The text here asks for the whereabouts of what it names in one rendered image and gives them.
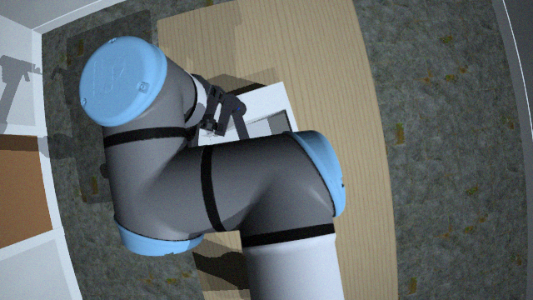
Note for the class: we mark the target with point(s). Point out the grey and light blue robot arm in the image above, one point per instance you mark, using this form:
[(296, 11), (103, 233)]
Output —
[(280, 191)]

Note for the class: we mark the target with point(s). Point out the white sink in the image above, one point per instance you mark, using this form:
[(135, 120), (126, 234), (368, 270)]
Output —
[(268, 113)]

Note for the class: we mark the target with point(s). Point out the black mixer tap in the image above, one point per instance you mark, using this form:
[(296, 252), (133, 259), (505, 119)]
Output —
[(233, 106)]

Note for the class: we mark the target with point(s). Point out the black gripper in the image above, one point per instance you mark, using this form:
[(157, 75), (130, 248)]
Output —
[(213, 109)]

